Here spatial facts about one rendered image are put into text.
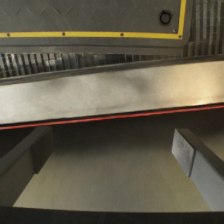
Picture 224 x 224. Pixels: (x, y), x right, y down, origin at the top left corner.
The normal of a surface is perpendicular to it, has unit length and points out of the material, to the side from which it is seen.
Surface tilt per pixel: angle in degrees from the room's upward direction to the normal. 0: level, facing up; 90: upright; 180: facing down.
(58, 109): 0
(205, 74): 1
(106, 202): 62
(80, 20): 0
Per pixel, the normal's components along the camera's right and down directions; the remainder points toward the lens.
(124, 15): -0.01, 0.29
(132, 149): -0.11, -0.84
